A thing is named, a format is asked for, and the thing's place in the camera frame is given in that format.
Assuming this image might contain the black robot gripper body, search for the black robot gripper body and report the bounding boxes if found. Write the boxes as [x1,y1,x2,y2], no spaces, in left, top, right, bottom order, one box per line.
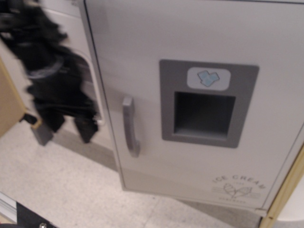
[25,53,97,119]

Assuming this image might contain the light wooden left panel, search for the light wooden left panel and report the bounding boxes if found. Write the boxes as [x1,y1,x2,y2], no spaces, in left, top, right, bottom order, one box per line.
[0,59,26,137]

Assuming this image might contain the white toy oven door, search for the white toy oven door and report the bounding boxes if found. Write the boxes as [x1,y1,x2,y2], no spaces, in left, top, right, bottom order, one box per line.
[0,0,119,171]

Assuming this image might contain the wooden kitchen side post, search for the wooden kitchen side post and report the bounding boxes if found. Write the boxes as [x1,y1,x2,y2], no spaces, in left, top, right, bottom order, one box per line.
[258,145,304,228]

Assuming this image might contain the white toy fridge door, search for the white toy fridge door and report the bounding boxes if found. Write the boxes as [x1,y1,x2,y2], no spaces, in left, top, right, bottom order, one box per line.
[79,0,304,211]

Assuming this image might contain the grey ice dispenser panel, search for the grey ice dispenser panel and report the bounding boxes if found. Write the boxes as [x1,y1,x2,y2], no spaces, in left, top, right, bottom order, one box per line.
[159,59,259,148]

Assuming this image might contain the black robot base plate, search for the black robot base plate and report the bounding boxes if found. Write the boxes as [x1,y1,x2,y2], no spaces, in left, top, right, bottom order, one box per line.
[16,202,57,228]

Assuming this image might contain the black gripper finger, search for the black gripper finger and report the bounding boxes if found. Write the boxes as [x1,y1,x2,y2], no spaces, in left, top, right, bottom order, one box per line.
[39,111,65,133]
[74,117,98,143]

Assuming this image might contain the grey fridge door handle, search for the grey fridge door handle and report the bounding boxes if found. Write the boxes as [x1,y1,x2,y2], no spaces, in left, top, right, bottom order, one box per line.
[122,96,141,158]

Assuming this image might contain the grey kitchen leg foot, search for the grey kitchen leg foot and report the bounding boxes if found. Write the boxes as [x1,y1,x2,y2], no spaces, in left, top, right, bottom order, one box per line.
[31,123,54,146]

